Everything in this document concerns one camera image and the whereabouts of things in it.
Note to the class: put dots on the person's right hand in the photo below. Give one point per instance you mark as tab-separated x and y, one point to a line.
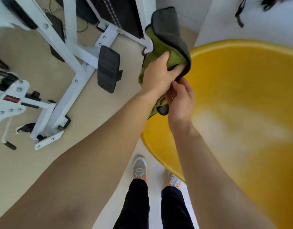
181	107

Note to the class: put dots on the person's left hand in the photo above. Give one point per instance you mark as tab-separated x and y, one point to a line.
154	77

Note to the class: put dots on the person's left thumb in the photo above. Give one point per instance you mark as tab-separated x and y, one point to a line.
177	70

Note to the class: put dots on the person's right thumb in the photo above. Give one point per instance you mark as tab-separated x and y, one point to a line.
177	88

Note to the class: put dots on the green and grey microfiber cloth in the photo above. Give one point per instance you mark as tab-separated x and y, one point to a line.
166	30

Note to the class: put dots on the person's right forearm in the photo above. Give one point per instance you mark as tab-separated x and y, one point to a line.
208	178

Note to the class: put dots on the person's left forearm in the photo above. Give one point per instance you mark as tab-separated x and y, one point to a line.
84	164

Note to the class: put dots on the black ribbed foot pad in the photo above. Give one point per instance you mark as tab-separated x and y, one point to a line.
108	69

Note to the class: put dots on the large yellow round tub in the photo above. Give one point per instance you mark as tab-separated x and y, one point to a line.
246	112

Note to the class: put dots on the black weight stack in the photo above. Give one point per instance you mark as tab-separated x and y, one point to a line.
123	14

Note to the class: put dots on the grey left sneaker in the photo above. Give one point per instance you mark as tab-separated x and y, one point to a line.
139	169

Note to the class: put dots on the grey sneaker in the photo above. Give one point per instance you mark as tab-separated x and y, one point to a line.
139	169
173	181

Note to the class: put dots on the grey right sneaker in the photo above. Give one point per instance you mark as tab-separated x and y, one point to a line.
173	181

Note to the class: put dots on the black bag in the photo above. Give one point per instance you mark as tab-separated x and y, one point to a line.
273	1

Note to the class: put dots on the black trousers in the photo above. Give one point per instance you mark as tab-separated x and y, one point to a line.
137	207

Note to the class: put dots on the black foot plate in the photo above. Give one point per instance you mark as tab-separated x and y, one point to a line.
56	28

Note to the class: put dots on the white machine with red label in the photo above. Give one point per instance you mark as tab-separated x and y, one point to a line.
10	102

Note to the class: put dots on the white lever with black grip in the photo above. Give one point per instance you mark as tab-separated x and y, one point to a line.
5	135

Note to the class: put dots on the white gym machine frame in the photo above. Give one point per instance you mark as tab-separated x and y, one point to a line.
72	61

